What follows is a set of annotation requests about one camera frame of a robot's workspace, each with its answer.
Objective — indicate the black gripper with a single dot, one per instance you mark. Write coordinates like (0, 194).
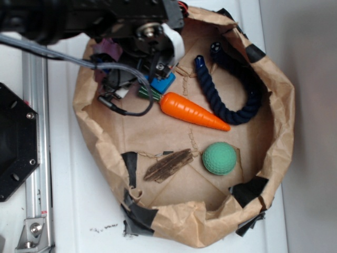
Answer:
(155, 51)

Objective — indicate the green dimpled ball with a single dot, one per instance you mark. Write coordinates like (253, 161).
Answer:
(219, 158)

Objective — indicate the brown wood bark piece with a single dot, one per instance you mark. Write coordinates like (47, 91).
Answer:
(168, 166)

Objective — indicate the aluminium extrusion rail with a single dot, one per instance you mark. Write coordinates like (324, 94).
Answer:
(38, 230)

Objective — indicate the orange plastic carrot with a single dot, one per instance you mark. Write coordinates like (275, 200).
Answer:
(181, 108)

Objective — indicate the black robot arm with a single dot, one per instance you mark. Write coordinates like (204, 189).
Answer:
(32, 26)

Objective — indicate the white plastic tray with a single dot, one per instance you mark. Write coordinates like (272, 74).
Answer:
(87, 217)

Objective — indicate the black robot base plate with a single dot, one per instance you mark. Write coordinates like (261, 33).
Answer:
(19, 147)

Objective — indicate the blue wooden block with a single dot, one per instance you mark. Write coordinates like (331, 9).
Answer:
(162, 84)

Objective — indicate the brown paper bag bin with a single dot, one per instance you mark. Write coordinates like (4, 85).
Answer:
(193, 206)

